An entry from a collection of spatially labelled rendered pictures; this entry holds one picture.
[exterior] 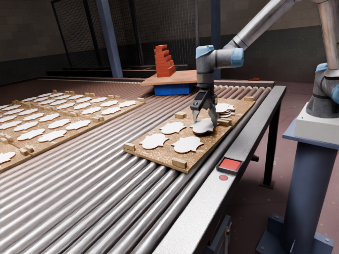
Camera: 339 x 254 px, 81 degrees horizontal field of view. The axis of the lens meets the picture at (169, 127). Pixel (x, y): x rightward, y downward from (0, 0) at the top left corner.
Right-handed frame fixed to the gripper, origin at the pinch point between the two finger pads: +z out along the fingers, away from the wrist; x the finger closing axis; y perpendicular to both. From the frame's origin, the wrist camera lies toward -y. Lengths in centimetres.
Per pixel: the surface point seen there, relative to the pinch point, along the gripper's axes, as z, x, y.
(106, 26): -62, 178, 92
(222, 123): 1.3, -5.6, 8.7
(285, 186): 94, -30, 97
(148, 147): 2.9, 13.2, -25.9
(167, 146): 3.7, 7.2, -20.2
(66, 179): 6, 30, -55
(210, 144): 3.4, -8.1, -10.2
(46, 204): 7, 24, -65
